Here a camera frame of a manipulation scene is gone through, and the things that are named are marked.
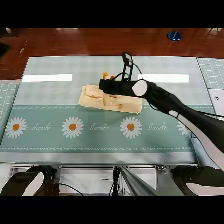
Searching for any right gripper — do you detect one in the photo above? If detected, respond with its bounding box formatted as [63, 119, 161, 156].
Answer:
[98, 78, 135, 98]

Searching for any cream shirt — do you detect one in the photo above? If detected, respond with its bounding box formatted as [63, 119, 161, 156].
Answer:
[78, 71, 144, 115]

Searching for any silver frame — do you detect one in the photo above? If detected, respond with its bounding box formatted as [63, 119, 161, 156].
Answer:
[0, 161, 224, 197]

